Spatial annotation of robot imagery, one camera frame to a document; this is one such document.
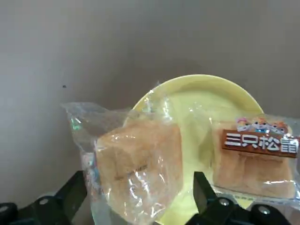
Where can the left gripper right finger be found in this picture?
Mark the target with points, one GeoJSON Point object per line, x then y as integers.
{"type": "Point", "coordinates": [206, 194]}

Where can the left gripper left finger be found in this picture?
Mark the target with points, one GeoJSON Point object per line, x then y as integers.
{"type": "Point", "coordinates": [65, 197]}

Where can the bread pack with red label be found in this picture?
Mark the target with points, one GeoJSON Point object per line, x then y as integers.
{"type": "Point", "coordinates": [253, 168]}

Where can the clear-wrapped bread pack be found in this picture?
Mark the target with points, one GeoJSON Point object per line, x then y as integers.
{"type": "Point", "coordinates": [140, 152]}

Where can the yellow round plate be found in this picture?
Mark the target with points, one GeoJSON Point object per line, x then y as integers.
{"type": "Point", "coordinates": [199, 98]}

